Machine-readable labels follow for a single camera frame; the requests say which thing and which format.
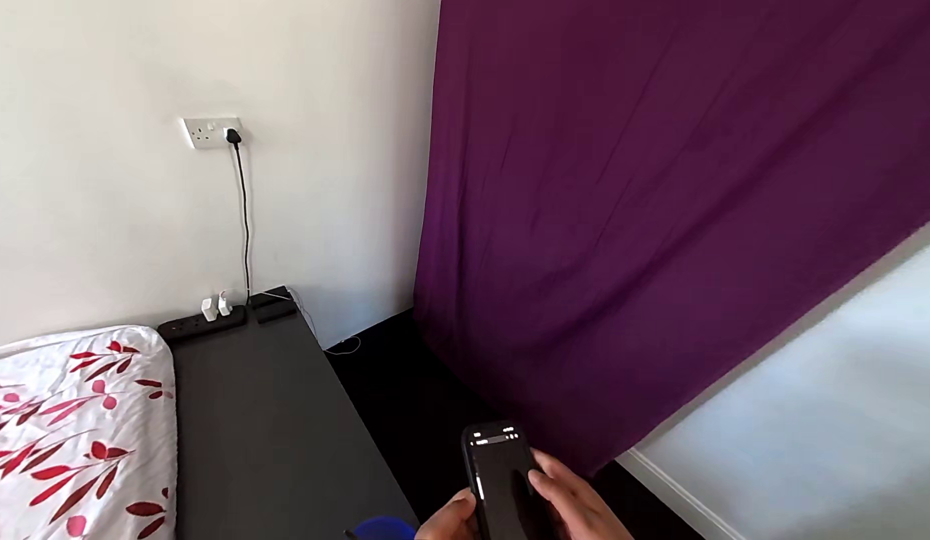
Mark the white plug charger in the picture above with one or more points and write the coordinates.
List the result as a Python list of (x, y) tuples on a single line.
[(224, 304), (208, 309)]

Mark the person's right thumb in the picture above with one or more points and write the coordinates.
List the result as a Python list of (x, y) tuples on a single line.
[(552, 491)]

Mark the person's left hand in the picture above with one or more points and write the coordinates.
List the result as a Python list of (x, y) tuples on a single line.
[(447, 520)]

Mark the white bedding with red leaves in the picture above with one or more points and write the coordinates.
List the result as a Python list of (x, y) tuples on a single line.
[(82, 420)]

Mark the white double wall socket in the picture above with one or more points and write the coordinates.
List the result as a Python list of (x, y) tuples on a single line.
[(202, 135)]

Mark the black power strip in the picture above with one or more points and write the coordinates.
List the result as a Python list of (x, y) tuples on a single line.
[(187, 327)]

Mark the black table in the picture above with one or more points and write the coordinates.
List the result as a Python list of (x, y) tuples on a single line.
[(262, 420)]

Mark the blue round container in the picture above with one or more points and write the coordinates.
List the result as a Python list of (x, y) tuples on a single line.
[(385, 529)]

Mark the black rectangular box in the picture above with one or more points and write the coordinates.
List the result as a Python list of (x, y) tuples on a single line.
[(275, 310)]

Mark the person's right index finger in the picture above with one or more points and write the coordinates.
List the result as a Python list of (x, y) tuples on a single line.
[(559, 469)]

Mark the person's left thumb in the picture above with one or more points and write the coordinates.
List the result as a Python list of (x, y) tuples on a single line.
[(459, 508)]

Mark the person's right hand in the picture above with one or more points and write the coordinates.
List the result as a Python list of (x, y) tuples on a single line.
[(577, 511)]

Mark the purple curtain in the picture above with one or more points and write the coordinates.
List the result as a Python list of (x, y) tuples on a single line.
[(600, 195)]

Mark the black smartphone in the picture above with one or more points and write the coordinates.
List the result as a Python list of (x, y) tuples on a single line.
[(502, 487)]

